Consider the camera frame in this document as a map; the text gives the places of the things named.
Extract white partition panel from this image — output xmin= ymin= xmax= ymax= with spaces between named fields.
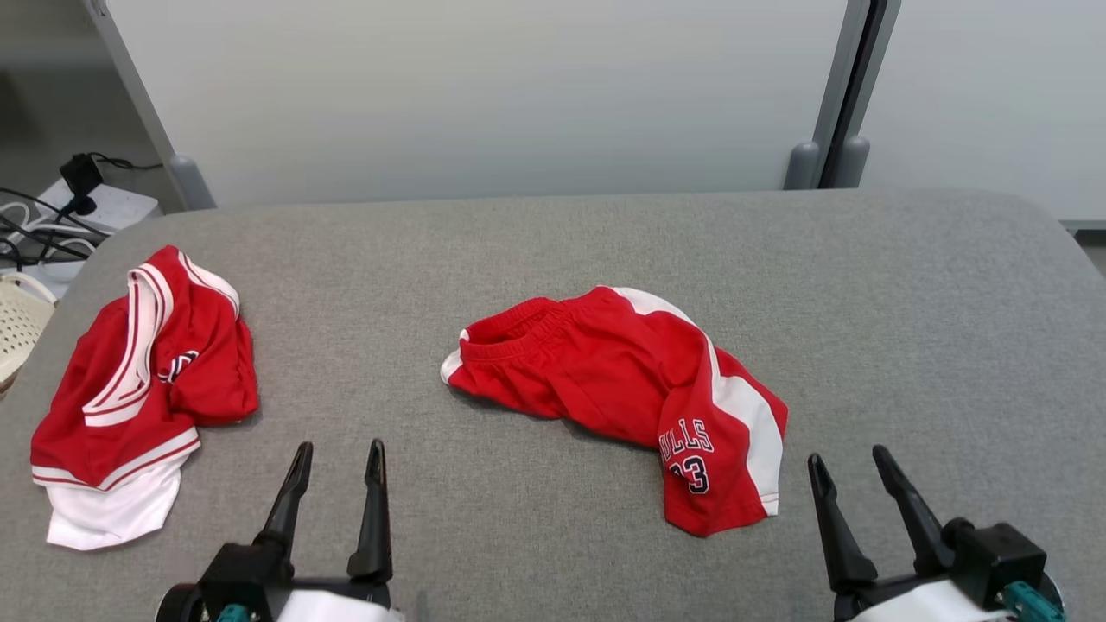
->
xmin=821 ymin=0 xmax=1106 ymax=232
xmin=82 ymin=0 xmax=874 ymax=211

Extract red jersey with white sleeves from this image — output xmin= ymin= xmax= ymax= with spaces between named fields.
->
xmin=30 ymin=244 xmax=260 ymax=552

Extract white power cable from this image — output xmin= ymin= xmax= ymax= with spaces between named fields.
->
xmin=0 ymin=200 xmax=96 ymax=260

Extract right arm cable teal plug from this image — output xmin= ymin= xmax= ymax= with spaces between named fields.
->
xmin=1002 ymin=581 xmax=1065 ymax=622

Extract red basketball shorts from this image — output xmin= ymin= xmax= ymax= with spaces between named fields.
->
xmin=439 ymin=285 xmax=790 ymax=538

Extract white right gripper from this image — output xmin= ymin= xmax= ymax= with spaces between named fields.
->
xmin=807 ymin=444 xmax=1012 ymax=622

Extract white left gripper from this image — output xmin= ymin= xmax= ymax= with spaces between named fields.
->
xmin=256 ymin=438 xmax=405 ymax=622

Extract white power strip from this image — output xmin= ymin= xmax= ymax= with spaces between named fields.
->
xmin=39 ymin=177 xmax=161 ymax=234
xmin=0 ymin=246 xmax=92 ymax=299

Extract black plug adapter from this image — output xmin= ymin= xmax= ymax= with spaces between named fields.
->
xmin=59 ymin=153 xmax=105 ymax=217

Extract cream perforated laundry basket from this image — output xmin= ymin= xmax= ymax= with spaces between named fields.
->
xmin=0 ymin=272 xmax=58 ymax=394

